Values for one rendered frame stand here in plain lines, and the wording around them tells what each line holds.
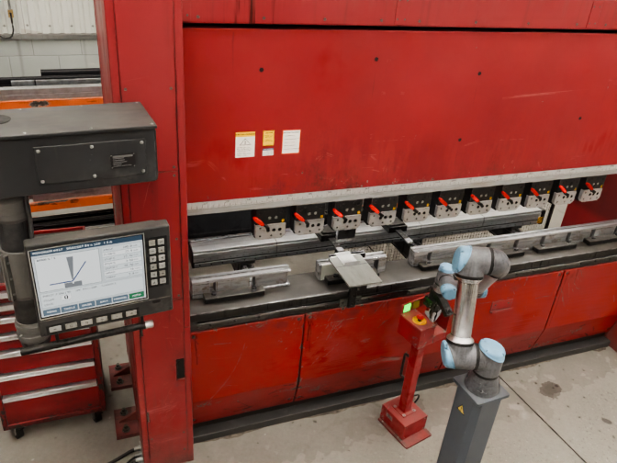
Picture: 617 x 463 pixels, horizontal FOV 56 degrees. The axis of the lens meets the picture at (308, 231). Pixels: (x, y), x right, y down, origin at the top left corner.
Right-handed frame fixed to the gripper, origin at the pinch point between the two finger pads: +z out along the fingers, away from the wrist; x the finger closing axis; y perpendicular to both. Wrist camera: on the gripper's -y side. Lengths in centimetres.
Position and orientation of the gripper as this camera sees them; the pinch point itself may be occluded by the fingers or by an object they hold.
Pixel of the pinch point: (432, 321)
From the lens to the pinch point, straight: 312.2
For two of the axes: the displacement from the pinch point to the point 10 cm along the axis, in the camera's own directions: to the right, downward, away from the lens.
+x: -8.3, 2.2, -5.2
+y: -5.5, -5.2, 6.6
